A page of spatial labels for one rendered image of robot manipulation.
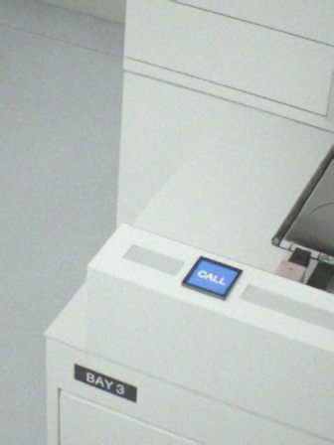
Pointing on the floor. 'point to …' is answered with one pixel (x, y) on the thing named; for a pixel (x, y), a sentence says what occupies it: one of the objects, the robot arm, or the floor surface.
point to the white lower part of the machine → (159, 136)
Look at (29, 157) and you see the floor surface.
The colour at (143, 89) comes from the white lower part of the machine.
